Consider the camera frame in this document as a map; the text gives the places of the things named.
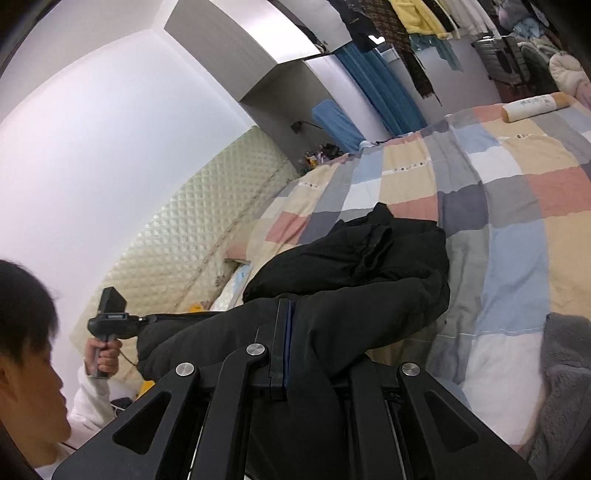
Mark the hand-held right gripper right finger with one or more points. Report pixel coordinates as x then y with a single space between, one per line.
369 415

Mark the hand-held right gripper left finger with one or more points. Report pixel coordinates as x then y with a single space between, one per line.
221 397

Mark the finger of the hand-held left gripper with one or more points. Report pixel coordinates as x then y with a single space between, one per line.
148 319

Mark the black puffer jacket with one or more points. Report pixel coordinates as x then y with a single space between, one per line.
369 277

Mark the person's left forearm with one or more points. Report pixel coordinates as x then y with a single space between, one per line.
90 406

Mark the pile of clothes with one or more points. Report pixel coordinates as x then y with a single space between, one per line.
531 23

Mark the person's left hand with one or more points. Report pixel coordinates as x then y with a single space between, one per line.
111 357

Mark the yellow cloth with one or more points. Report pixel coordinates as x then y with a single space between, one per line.
147 386

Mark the floral pillow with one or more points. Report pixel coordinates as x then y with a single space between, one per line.
233 286

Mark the person's head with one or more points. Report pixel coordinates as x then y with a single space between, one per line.
23 360

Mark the cream quilted headboard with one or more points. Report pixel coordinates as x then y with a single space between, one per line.
194 221

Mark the grey fleece blanket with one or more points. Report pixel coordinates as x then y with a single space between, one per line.
563 392

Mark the cluster of small bottles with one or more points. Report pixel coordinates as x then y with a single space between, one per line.
321 154

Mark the patchwork checked quilt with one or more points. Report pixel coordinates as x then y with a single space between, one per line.
508 207

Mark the blue folded mat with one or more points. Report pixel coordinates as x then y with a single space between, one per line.
339 124

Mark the blue curtain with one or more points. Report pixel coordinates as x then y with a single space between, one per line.
383 92

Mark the cream rolled pillow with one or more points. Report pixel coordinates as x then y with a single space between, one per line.
531 105

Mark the black hanging jacket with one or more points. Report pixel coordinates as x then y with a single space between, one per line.
355 23

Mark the brown houndstooth scarf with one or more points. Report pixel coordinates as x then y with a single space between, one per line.
411 55

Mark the teal hanging cloth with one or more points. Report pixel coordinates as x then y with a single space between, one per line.
436 50

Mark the grey suitcase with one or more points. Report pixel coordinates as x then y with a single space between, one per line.
496 60

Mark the cream plush cushion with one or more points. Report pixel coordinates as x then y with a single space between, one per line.
570 74

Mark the yellow fleece jacket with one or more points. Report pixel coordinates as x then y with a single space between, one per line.
422 18

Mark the white hoodie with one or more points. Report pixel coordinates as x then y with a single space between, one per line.
466 11

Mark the black wall socket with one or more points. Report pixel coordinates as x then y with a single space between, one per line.
298 126

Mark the grey wall cabinet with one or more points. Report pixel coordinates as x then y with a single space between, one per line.
240 41

